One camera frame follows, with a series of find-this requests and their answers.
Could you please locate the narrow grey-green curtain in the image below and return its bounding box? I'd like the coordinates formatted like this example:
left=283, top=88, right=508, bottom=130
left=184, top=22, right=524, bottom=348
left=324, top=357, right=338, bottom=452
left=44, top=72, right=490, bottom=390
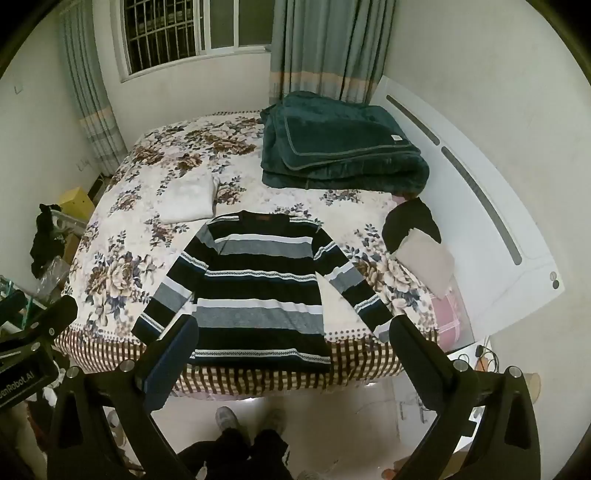
left=58, top=0, right=127, bottom=176

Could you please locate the pink cloth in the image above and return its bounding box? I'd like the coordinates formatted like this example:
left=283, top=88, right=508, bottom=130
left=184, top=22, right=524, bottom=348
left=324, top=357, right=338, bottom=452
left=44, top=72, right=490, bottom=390
left=431, top=284, right=472, bottom=349

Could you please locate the clear plastic bag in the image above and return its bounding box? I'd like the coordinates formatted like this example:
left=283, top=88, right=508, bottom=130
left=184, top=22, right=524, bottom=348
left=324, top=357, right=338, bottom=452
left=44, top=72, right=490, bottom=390
left=36, top=257, right=71, bottom=310

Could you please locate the beige folded cloth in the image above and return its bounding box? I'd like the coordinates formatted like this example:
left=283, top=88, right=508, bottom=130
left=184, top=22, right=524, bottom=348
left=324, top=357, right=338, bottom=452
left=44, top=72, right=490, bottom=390
left=394, top=229, right=455, bottom=297

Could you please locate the person's left shoe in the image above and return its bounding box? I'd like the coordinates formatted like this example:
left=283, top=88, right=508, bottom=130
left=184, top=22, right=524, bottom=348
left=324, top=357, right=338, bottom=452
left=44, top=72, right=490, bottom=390
left=215, top=406, right=241, bottom=435

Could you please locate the person's right leg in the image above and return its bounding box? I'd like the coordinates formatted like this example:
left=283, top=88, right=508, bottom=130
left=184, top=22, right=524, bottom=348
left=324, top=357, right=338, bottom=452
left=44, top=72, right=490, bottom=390
left=252, top=428, right=302, bottom=480

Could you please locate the floral bed sheet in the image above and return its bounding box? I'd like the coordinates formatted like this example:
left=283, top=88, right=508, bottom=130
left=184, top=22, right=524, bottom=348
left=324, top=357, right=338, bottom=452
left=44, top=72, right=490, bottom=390
left=53, top=110, right=462, bottom=398

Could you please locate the black garment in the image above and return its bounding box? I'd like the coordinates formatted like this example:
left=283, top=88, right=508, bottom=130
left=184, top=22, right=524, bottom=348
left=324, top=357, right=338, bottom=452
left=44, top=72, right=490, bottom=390
left=381, top=198, right=441, bottom=254

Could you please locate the person's leg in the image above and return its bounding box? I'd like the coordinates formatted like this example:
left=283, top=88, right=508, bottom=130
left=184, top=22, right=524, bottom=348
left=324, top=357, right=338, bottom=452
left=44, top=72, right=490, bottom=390
left=252, top=428, right=302, bottom=480
left=178, top=427, right=254, bottom=480

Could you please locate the striped knit sweater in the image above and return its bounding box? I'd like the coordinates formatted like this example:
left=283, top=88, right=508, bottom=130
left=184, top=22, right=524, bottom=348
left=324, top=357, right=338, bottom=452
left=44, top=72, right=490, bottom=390
left=130, top=210, right=394, bottom=376

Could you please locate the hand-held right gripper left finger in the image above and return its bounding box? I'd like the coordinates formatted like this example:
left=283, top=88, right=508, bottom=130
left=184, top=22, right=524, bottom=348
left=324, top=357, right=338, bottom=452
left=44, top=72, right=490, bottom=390
left=46, top=315, right=200, bottom=480

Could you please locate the white cloth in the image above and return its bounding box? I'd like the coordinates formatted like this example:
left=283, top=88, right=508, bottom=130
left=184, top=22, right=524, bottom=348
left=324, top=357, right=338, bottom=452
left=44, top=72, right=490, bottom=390
left=157, top=175, right=219, bottom=225

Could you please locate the white bed headboard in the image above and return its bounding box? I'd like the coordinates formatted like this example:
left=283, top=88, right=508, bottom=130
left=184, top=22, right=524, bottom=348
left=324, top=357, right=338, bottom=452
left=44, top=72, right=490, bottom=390
left=369, top=76, right=566, bottom=344

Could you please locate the person's left leg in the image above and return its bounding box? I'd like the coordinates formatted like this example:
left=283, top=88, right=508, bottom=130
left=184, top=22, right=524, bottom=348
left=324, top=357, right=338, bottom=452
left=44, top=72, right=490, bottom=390
left=178, top=427, right=254, bottom=480

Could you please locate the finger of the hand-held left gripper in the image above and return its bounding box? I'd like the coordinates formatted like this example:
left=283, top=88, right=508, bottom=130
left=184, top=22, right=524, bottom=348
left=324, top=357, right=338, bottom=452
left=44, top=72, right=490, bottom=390
left=0, top=294, right=78, bottom=357

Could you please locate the yellow box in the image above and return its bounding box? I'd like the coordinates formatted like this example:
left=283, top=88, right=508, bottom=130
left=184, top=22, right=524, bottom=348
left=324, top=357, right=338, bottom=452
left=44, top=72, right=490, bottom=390
left=60, top=187, right=95, bottom=227

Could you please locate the black hanging clothing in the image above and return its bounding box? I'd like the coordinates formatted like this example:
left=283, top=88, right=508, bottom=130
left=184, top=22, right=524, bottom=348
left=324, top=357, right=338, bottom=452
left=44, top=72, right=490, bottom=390
left=30, top=203, right=66, bottom=278

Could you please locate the wide grey-green curtain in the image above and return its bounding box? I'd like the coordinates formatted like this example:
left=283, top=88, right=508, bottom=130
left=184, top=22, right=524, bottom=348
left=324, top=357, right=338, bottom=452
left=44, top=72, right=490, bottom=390
left=269, top=0, right=398, bottom=109

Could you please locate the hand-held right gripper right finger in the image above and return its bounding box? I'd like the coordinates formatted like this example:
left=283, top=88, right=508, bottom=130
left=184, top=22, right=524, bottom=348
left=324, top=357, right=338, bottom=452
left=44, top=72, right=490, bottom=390
left=390, top=315, right=542, bottom=480

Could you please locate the barred window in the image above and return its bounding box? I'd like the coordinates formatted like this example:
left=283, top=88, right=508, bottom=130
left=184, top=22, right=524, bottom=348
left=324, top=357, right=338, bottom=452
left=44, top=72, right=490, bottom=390
left=117, top=0, right=278, bottom=84

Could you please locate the teal folded blanket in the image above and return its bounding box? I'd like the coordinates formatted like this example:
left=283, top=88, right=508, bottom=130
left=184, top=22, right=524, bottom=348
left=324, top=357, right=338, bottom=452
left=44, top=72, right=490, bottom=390
left=259, top=91, right=430, bottom=195

